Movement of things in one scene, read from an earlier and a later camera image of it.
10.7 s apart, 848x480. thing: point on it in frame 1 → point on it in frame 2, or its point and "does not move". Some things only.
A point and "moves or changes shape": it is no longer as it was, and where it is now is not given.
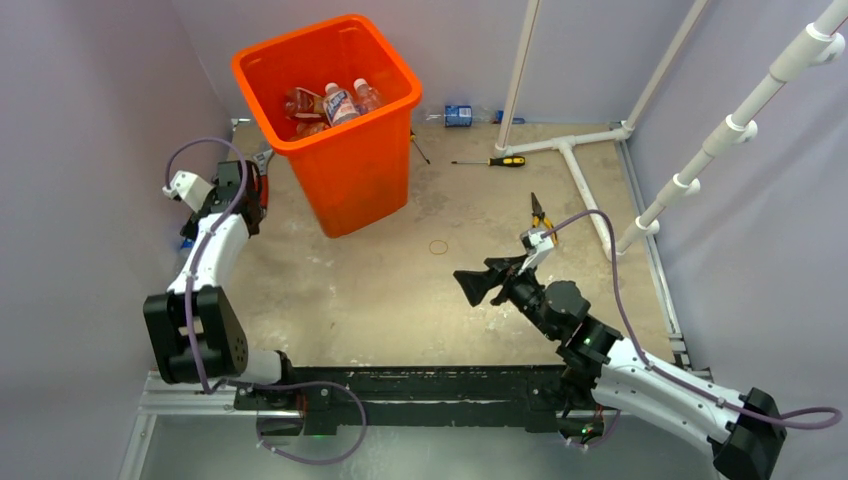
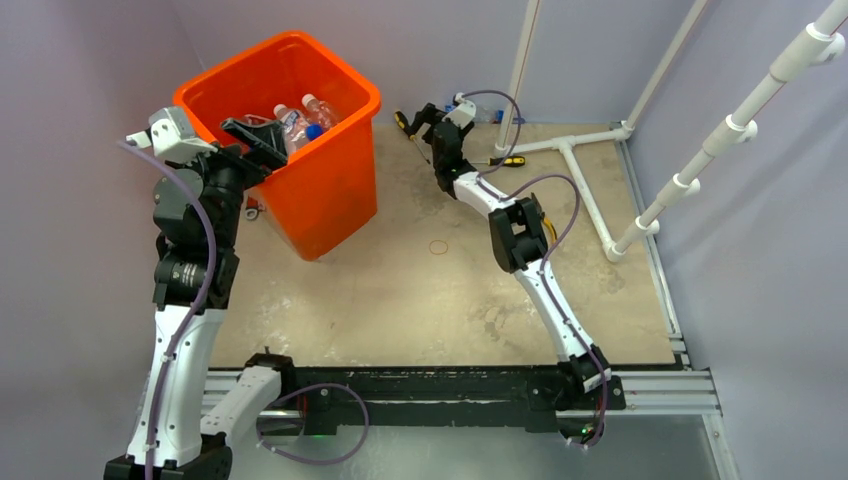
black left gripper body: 217,186 → 234,172
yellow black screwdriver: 506,161 does not move
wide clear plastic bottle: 367,96 → 320,111
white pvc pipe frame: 822,38 does not move
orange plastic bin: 337,99 moves or changes shape
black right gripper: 477,283 → 428,115
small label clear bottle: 339,106 → 295,128
